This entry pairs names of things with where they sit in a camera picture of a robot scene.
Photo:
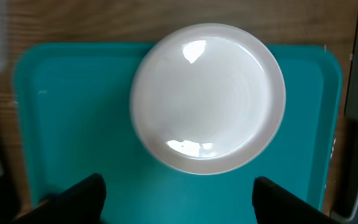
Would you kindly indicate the teal serving tray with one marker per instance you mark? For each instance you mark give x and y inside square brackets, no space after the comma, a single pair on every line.
[73,105]

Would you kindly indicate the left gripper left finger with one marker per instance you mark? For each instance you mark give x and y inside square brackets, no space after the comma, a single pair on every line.
[81,203]

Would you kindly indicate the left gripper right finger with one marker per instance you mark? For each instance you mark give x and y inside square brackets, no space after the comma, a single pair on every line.
[274,205]

